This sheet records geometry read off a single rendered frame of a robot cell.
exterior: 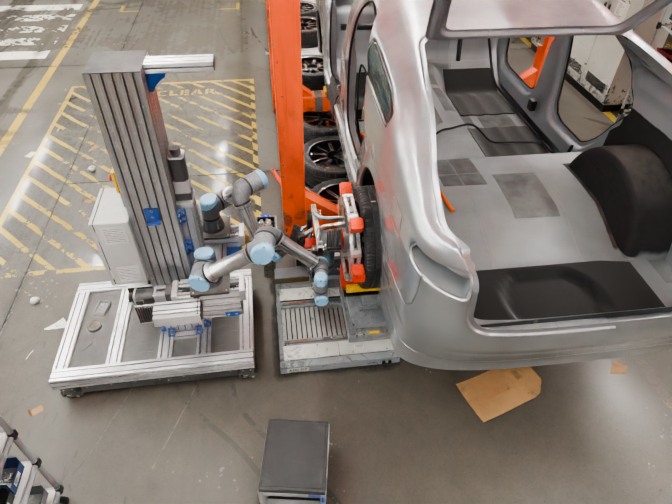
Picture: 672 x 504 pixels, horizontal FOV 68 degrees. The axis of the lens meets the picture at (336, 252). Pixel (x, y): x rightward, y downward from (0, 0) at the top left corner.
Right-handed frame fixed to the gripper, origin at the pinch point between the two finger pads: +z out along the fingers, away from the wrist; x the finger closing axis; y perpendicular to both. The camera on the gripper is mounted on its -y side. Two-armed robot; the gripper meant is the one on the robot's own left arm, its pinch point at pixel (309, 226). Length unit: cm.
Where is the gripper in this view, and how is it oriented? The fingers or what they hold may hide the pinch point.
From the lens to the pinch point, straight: 333.0
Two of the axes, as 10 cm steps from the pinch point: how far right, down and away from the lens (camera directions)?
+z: 6.1, -5.3, 5.9
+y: -0.2, 7.4, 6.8
